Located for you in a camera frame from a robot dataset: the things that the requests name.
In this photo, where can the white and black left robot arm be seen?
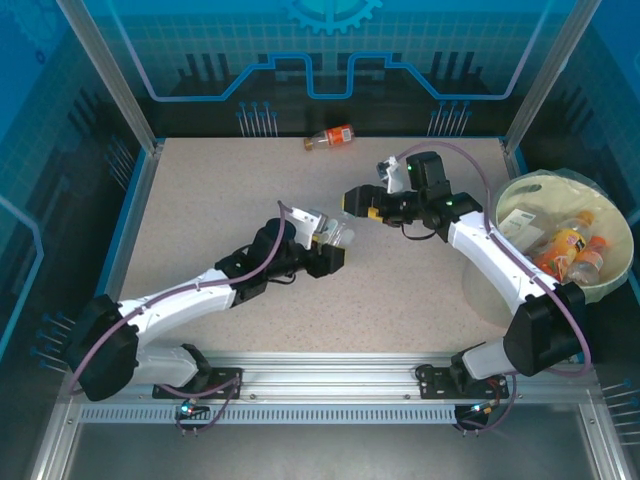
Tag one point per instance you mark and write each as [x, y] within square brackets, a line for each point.
[175, 300]

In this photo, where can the clear bottle with green cap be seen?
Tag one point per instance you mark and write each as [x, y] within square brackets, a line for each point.
[340, 234]

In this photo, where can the small orange label bottle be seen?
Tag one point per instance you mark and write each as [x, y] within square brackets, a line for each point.
[335, 136]

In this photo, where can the yellow orange juice bottle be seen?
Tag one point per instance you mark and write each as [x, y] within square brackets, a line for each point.
[562, 247]

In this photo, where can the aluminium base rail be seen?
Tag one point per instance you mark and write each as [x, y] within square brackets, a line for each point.
[330, 375]

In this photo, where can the aluminium frame post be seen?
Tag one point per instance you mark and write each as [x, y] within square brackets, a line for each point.
[110, 75]
[550, 75]

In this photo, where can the pale green plastic bin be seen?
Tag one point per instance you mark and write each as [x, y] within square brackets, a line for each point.
[550, 195]

